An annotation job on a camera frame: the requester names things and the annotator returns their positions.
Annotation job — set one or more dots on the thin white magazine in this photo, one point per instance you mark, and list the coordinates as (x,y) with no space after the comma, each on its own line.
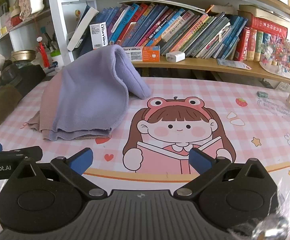
(160,3)

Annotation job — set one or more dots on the dark bag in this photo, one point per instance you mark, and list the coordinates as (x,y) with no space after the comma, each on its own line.
(22,77)

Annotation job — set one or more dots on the colourful paper flower decoration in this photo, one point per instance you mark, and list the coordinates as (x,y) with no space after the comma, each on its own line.
(277,52)

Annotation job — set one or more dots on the small grey eraser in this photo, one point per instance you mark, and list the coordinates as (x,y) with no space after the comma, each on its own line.
(262,94)

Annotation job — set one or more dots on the red tin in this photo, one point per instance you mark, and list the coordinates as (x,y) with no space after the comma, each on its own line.
(16,20)

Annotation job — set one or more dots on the wooden bookshelf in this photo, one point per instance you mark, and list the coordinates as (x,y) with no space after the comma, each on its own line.
(210,67)

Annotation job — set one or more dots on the crumpled white tissue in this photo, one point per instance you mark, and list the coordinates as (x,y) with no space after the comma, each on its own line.
(39,58)

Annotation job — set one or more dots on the thick red dictionary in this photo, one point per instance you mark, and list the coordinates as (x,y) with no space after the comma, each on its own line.
(269,28)

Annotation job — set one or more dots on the beige thick book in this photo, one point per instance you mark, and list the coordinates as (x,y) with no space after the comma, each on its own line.
(262,11)

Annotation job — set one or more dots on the row of colourful books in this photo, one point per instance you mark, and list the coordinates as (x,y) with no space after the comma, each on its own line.
(185,30)

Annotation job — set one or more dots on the purple and pink sweater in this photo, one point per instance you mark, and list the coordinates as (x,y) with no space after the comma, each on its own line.
(85,92)

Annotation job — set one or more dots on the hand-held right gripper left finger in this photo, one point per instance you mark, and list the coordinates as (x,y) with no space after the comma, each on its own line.
(81,161)

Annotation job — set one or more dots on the gold metal bowl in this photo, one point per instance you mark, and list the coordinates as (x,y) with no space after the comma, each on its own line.
(22,55)

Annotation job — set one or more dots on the floral cloth bag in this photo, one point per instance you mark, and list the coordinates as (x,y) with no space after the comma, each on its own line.
(25,0)

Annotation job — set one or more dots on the orange and white toothpaste box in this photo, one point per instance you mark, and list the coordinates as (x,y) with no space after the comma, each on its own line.
(145,54)

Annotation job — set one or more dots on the bunch of pens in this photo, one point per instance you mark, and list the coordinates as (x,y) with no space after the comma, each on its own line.
(49,40)

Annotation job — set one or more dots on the red bottle white cap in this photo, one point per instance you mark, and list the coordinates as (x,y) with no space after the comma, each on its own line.
(43,52)

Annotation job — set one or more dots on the face mask packet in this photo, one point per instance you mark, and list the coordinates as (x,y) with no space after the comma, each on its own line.
(232,63)

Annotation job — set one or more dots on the thick white leaning book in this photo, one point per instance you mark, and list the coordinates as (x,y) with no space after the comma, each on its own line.
(82,30)

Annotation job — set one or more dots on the tall white toothpaste box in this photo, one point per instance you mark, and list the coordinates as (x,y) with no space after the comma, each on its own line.
(98,36)

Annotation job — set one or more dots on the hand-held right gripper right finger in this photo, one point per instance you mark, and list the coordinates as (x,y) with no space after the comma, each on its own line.
(197,160)

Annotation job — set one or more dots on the grey side shelf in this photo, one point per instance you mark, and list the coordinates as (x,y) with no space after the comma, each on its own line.
(22,23)

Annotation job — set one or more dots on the olive cloth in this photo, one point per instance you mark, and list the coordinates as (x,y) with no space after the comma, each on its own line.
(0,105)

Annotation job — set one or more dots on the white charger plug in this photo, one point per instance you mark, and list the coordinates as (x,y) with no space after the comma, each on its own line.
(175,56)

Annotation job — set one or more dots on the white jar with green lid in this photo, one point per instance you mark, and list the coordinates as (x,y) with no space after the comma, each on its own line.
(57,60)

